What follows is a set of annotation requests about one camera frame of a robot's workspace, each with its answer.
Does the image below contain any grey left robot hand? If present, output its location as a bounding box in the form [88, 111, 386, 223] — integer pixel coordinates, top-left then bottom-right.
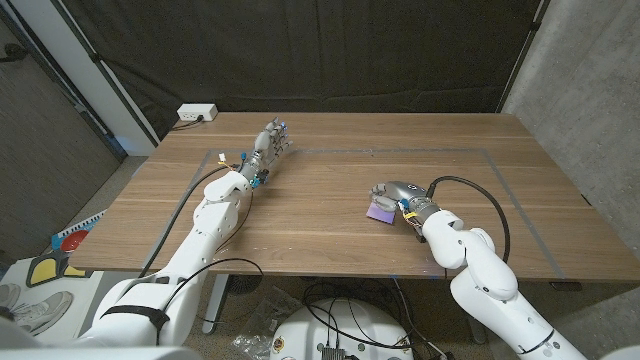
[238, 117, 294, 189]

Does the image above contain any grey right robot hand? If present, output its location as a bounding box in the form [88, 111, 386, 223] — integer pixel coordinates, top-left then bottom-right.
[368, 180, 444, 224]

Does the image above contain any purple sticky note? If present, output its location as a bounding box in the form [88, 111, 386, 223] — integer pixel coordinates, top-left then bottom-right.
[365, 202, 397, 225]

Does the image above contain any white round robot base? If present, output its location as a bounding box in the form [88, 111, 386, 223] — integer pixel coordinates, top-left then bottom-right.
[269, 298, 415, 360]

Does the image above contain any white power strip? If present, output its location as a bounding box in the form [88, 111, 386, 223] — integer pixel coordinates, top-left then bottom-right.
[176, 103, 219, 122]

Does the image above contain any black backdrop curtain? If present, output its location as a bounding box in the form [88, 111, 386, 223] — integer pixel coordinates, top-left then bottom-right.
[59, 0, 544, 141]

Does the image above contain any black round floor fan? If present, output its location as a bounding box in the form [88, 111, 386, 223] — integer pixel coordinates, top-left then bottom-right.
[225, 274, 264, 297]

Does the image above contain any white table leg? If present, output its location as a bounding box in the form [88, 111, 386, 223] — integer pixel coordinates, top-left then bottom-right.
[202, 273, 230, 335]

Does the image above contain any grey table leg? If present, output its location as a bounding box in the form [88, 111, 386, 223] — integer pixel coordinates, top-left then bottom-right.
[462, 312, 487, 345]

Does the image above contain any clear plastic bag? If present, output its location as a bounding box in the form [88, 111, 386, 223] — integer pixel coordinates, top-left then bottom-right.
[232, 287, 301, 359]

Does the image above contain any black backdrop stand pole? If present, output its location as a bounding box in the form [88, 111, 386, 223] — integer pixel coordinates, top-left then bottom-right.
[496, 0, 552, 114]
[49, 0, 161, 147]

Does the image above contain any blue mat with red disc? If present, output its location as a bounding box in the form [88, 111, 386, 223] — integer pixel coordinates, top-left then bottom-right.
[51, 209, 107, 254]

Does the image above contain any yellow and black floor mat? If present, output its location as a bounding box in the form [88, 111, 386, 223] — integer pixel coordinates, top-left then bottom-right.
[25, 251, 94, 289]

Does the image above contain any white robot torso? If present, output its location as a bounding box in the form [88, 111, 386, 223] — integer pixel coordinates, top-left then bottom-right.
[0, 344, 201, 360]

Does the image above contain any grey sneaker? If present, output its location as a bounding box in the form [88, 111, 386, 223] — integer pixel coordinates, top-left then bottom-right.
[12, 291, 75, 337]

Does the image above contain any black power strip cable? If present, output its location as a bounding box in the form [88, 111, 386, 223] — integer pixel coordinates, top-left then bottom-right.
[171, 115, 205, 132]

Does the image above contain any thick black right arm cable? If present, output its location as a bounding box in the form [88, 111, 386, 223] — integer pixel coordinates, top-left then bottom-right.
[425, 174, 511, 265]

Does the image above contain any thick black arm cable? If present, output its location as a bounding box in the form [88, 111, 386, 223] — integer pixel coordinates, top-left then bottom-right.
[137, 164, 241, 279]
[425, 174, 511, 265]

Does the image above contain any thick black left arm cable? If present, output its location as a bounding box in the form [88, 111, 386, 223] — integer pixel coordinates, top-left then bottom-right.
[137, 164, 241, 279]

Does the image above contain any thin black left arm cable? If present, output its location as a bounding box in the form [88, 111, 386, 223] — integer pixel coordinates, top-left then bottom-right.
[162, 190, 265, 314]

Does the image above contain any black looped floor cable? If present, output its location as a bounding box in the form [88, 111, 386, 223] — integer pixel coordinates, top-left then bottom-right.
[299, 282, 416, 351]

